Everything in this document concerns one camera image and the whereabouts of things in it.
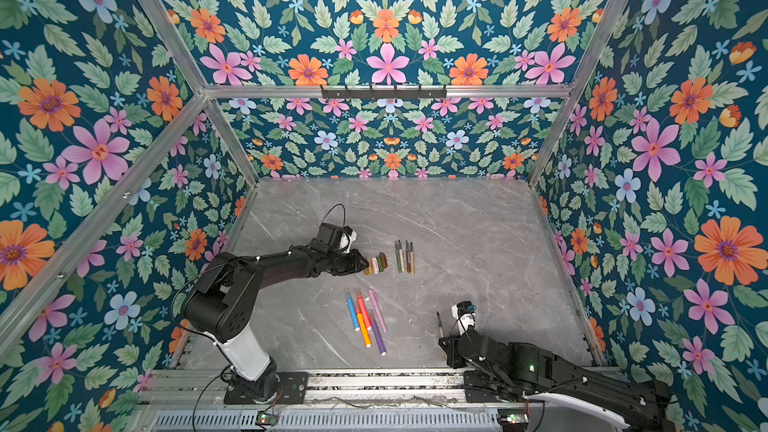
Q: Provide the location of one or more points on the black hook bar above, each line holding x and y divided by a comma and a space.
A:
383, 92

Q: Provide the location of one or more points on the orange marker pen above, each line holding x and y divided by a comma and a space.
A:
363, 330

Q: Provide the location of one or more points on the dark green brown marker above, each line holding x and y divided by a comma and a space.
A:
397, 255

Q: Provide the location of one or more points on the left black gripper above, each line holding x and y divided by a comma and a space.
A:
356, 264

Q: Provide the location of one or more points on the ochre brown marker pen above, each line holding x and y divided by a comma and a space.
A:
441, 332

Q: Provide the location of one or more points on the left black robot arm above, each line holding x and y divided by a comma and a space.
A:
221, 303

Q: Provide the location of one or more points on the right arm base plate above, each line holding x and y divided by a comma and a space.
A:
480, 388

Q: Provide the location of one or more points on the aluminium front rail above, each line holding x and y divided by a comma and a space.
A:
185, 388

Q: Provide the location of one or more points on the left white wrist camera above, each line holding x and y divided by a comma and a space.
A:
347, 239

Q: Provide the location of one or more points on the purple marker pen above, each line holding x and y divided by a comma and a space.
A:
378, 337

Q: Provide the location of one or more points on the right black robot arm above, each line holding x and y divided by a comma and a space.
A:
520, 371

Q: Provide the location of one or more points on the blue marker pen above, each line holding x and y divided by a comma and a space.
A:
353, 311

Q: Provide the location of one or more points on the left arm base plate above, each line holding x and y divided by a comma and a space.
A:
274, 387

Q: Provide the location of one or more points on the red marker pen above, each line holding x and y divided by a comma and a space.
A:
361, 303

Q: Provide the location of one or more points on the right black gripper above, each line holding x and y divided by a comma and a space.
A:
452, 353

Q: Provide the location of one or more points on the white vented cable duct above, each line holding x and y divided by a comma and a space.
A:
330, 420

